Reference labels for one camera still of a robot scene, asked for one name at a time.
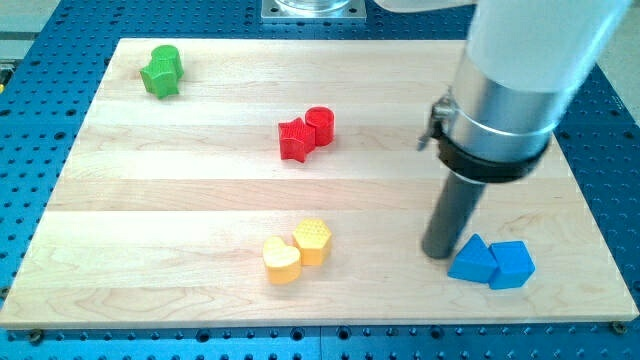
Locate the blue cube block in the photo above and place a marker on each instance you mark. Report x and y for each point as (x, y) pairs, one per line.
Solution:
(514, 265)

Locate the red star block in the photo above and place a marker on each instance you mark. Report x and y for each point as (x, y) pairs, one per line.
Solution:
(296, 140)

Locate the light wooden board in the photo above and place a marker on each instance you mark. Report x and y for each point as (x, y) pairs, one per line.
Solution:
(161, 211)

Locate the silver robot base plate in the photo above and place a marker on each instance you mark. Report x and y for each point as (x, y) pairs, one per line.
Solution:
(280, 11)

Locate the green star block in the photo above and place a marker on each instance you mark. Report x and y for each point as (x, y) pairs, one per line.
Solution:
(161, 77)

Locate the green cylinder block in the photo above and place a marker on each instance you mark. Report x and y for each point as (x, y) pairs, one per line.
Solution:
(171, 54)

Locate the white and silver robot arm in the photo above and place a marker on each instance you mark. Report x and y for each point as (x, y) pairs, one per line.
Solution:
(522, 64)

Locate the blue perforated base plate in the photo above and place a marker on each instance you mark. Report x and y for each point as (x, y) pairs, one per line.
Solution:
(71, 45)

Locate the yellow hexagon block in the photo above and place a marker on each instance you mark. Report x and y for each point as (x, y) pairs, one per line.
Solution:
(312, 237)

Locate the yellow heart block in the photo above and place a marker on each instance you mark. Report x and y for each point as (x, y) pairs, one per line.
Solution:
(282, 261)

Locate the red cylinder block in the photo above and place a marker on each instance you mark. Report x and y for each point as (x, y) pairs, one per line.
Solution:
(322, 120)

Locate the blue triangle block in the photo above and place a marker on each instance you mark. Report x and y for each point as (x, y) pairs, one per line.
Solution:
(474, 262)

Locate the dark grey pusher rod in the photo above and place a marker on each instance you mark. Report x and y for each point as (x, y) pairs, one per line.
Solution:
(456, 203)

